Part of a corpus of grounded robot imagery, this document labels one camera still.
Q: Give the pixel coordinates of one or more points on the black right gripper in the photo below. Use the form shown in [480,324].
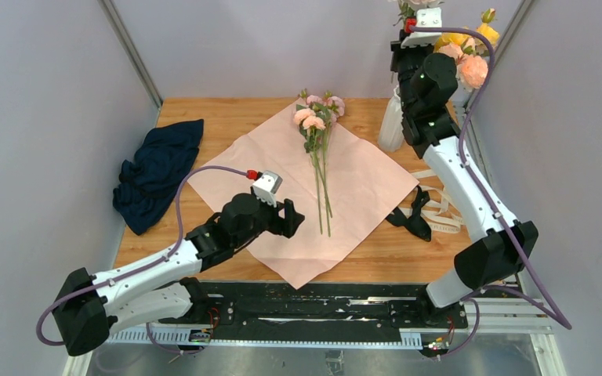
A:
[398,51]

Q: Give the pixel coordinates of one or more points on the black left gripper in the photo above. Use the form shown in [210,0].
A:
[286,225]

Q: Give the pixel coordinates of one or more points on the pink paper flower wrap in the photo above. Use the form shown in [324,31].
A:
[364,186]

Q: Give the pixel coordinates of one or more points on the black printed ribbon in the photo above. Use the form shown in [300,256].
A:
[414,223]

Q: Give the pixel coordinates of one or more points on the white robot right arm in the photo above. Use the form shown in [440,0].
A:
[500,241]

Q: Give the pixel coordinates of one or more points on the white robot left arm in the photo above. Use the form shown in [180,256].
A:
[91,307]

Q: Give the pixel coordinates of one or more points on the yellow and pink flowers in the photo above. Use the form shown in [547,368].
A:
[470,53]

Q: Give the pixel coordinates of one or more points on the white ribbed vase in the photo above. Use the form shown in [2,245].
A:
[391,135]

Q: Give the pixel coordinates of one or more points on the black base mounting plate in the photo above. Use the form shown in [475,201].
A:
[382,316]

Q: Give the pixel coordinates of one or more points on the dark blue cloth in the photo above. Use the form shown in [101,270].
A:
[148,182]

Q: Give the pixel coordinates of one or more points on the white printed ribbon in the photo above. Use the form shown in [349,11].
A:
[439,214]

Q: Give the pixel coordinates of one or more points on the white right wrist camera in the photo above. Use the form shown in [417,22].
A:
[415,29]

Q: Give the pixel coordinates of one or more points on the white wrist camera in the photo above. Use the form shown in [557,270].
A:
[266,186]
[415,29]

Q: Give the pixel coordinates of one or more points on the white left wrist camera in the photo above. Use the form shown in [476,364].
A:
[266,186]

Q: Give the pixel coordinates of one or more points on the aluminium frame rail front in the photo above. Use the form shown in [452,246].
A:
[533,353]

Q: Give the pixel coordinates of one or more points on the aluminium frame post left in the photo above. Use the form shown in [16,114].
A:
[121,32]

